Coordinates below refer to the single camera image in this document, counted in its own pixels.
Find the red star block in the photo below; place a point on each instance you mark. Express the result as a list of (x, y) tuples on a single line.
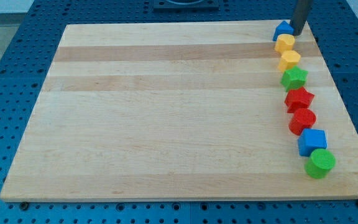
[(298, 98)]

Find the green star block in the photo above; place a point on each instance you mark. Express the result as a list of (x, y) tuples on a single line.
[(294, 78)]

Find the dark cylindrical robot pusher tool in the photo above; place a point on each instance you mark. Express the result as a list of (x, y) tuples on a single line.
[(300, 15)]

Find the light wooden board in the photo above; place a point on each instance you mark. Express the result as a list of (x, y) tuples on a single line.
[(177, 112)]

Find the blue triangle block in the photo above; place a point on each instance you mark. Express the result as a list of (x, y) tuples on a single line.
[(283, 28)]

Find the red cylinder block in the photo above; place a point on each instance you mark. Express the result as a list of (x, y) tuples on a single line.
[(302, 118)]

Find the yellow heart block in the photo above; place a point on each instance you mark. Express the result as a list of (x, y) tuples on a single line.
[(284, 42)]

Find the blue cube block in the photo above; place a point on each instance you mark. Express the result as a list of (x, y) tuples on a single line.
[(311, 139)]

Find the yellow hexagon block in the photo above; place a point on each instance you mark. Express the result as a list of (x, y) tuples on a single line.
[(288, 60)]

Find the green cylinder block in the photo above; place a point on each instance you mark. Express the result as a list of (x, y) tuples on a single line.
[(320, 163)]

